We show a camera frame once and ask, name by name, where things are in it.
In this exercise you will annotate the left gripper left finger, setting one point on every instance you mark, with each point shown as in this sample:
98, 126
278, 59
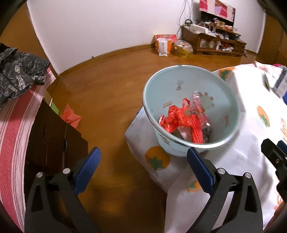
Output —
72, 183

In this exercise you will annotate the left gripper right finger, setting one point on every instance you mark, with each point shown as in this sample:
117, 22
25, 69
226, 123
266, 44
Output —
216, 182

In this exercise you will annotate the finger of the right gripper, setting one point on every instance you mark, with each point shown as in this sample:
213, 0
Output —
274, 155
282, 146

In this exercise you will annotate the red mesh net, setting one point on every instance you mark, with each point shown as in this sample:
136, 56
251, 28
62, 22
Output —
197, 135

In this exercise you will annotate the pink translucent plastic bag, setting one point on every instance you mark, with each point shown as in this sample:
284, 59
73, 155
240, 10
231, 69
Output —
196, 108

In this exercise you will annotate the red plastic bag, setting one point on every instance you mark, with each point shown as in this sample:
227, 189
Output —
176, 117

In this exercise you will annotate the light blue trash bin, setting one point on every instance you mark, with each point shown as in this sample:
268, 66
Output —
171, 85

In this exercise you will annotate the light blue fruit-print bedsheet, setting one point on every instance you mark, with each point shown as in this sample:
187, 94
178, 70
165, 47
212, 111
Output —
263, 115

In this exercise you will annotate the dark brown wooden furniture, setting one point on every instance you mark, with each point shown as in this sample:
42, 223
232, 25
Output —
53, 146

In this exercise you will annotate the dark green snack packet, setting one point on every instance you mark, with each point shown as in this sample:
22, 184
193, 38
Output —
266, 82

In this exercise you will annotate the orange cloth on floor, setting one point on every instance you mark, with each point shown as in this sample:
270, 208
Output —
70, 117

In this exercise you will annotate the white tall milk carton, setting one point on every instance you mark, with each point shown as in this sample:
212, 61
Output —
280, 86

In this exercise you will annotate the pink heart-pattern blanket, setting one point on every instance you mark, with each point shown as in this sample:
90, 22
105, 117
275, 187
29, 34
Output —
270, 69

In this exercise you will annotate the pink striped towel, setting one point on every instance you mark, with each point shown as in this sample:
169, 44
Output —
17, 118

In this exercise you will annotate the black patterned plastic bag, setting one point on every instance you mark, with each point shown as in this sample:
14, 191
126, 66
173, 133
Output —
19, 72

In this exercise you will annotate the dark wooden cabinet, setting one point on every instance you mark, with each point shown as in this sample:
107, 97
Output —
213, 35

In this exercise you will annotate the yellow container in plastic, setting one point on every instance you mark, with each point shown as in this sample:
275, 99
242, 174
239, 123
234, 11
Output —
182, 48

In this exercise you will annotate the red white cardboard box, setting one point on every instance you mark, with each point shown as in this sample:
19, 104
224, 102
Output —
164, 43

